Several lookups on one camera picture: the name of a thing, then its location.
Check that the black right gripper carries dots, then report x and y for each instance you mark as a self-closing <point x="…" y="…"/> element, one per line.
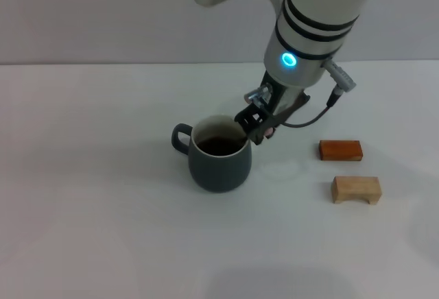
<point x="274" y="101"/>

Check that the dark grey ceramic cup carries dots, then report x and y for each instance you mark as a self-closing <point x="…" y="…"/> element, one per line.
<point x="219" y="172"/>

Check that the dark brown coffee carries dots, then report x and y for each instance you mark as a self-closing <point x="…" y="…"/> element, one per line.
<point x="219" y="145"/>

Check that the orange brown wooden block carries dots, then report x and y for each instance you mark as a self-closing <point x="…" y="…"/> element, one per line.
<point x="339" y="151"/>

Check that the light wooden arch block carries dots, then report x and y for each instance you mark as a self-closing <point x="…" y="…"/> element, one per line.
<point x="356" y="187"/>

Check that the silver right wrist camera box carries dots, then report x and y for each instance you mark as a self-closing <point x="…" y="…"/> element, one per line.
<point x="289" y="98"/>

